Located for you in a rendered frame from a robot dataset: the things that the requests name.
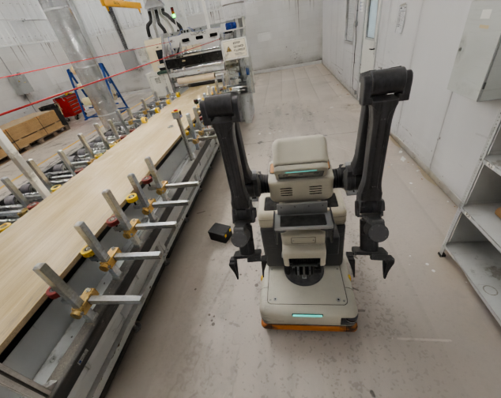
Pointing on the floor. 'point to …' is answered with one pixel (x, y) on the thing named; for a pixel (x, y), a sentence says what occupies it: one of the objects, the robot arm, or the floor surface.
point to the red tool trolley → (69, 104)
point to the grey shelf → (490, 222)
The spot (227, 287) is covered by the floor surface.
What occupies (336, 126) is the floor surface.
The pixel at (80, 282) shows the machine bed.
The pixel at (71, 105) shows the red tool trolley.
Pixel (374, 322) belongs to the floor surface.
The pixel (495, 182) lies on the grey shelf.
